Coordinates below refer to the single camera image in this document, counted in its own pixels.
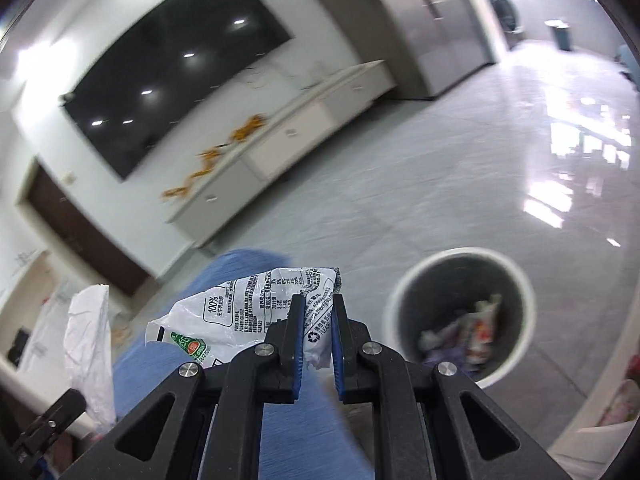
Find grey television cabinet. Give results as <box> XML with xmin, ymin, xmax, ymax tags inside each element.
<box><xmin>165</xmin><ymin>60</ymin><xmax>396</xmax><ymax>249</ymax></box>

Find light patterned cloth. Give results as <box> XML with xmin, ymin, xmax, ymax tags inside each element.
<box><xmin>550</xmin><ymin>379</ymin><xmax>639</xmax><ymax>466</ymax></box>

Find small dark trash bin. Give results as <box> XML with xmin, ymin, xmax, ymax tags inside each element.
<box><xmin>544</xmin><ymin>19</ymin><xmax>573</xmax><ymax>52</ymax></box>

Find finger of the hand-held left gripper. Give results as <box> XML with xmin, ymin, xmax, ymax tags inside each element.
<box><xmin>12</xmin><ymin>389</ymin><xmax>86</xmax><ymax>478</ymax></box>

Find orange tiger figurine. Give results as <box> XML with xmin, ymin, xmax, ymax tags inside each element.
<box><xmin>227</xmin><ymin>114</ymin><xmax>269</xmax><ymax>144</ymax></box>

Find white wall cabinet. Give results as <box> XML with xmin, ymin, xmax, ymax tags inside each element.
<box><xmin>0</xmin><ymin>247</ymin><xmax>121</xmax><ymax>401</ymax></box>

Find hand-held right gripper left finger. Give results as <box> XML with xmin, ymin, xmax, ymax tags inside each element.
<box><xmin>60</xmin><ymin>294</ymin><xmax>306</xmax><ymax>480</ymax></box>

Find black wall television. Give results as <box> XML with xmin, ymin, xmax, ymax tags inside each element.
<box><xmin>59</xmin><ymin>0</ymin><xmax>294</xmax><ymax>181</ymax></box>

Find grey trash bin white rim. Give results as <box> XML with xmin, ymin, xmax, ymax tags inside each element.
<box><xmin>382</xmin><ymin>246</ymin><xmax>536</xmax><ymax>390</ymax></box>

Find white green plastic bag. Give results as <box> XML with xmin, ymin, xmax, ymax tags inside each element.
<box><xmin>145</xmin><ymin>265</ymin><xmax>344</xmax><ymax>372</ymax></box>

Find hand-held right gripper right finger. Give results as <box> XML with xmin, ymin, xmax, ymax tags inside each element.
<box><xmin>331</xmin><ymin>293</ymin><xmax>571</xmax><ymax>480</ymax></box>

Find black bags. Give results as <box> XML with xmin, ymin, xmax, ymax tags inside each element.
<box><xmin>7</xmin><ymin>328</ymin><xmax>31</xmax><ymax>362</ymax></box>

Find grey washing machine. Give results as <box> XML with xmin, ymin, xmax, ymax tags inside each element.
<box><xmin>487</xmin><ymin>0</ymin><xmax>524</xmax><ymax>47</ymax></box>

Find brown door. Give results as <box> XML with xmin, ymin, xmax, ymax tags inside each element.
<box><xmin>25</xmin><ymin>164</ymin><xmax>152</xmax><ymax>297</ymax></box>

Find silver refrigerator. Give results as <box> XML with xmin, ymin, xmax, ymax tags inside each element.
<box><xmin>350</xmin><ymin>0</ymin><xmax>497</xmax><ymax>101</ymax></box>

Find blue blanket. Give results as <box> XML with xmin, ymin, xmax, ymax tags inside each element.
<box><xmin>112</xmin><ymin>249</ymin><xmax>376</xmax><ymax>480</ymax></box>

